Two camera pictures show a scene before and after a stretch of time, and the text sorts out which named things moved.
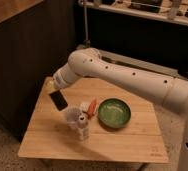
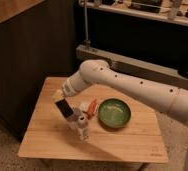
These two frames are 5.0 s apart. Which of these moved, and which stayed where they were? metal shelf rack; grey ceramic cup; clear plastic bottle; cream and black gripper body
Moved: cream and black gripper body
Stayed: grey ceramic cup; clear plastic bottle; metal shelf rack
